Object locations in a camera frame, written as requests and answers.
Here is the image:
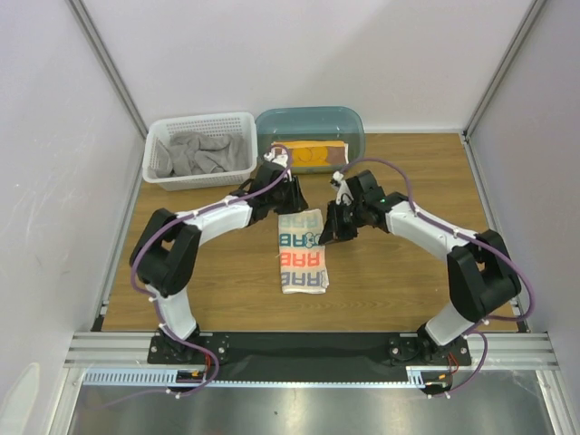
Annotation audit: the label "orange white lettered towel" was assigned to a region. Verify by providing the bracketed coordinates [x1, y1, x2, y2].
[278, 209, 329, 295]

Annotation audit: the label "yellow brown bear towel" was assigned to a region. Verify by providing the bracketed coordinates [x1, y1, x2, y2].
[272, 140, 349, 169]

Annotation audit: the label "grey towel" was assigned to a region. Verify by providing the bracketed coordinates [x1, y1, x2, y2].
[153, 132, 250, 179]

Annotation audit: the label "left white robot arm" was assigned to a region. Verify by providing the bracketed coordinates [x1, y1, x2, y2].
[130, 162, 308, 363]

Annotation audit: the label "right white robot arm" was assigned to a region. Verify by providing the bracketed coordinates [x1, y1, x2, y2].
[319, 170, 521, 364]

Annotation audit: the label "white plastic basket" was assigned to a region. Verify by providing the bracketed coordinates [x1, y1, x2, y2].
[141, 111, 257, 191]

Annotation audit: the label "teal plastic tub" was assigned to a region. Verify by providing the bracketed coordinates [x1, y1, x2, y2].
[256, 106, 366, 174]

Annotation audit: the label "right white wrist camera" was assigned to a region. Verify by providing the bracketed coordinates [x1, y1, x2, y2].
[331, 170, 353, 205]

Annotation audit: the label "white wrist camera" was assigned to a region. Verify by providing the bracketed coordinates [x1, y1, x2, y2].
[331, 170, 353, 205]
[263, 150, 288, 168]

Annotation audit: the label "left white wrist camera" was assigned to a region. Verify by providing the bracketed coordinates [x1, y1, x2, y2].
[263, 150, 288, 168]

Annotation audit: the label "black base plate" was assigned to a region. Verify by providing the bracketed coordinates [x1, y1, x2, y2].
[147, 332, 471, 383]

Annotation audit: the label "aluminium frame rail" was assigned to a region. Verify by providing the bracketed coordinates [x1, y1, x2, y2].
[65, 332, 558, 391]

